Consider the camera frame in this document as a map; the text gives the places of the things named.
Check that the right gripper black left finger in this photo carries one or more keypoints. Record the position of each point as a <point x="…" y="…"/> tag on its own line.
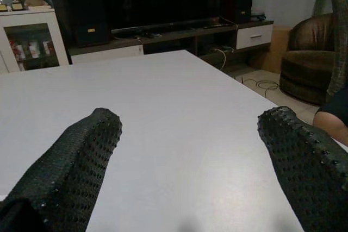
<point x="70" y="166"/>

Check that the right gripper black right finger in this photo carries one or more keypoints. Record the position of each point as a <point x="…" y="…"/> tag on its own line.
<point x="307" y="172"/>

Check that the person arm with black sleeve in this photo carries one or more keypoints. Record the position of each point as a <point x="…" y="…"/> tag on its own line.
<point x="331" y="123"/>

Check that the brown round armchair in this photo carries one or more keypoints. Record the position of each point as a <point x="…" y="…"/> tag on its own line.
<point x="307" y="61"/>

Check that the plain white cabinet front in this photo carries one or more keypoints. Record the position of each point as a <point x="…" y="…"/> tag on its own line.
<point x="108" y="54"/>

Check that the red and white box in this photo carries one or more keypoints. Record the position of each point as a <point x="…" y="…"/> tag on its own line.
<point x="17" y="50"/>
<point x="47" y="48"/>
<point x="34" y="50"/>

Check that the beige cardboard box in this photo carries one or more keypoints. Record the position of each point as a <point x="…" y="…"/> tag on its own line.
<point x="278" y="50"/>

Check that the green checked chair back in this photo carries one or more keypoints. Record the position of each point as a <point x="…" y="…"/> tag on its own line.
<point x="341" y="39"/>

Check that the white glass-door display cabinet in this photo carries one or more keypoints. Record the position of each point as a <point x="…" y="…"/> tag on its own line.
<point x="32" y="17"/>

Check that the dark brown television cabinet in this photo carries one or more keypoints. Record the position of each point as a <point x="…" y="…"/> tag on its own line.
<point x="174" y="41"/>

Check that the grey flat device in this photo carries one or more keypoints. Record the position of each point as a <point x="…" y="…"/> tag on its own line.
<point x="257" y="14"/>

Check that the small gold trophy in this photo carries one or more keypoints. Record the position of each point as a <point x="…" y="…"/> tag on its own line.
<point x="2" y="6"/>

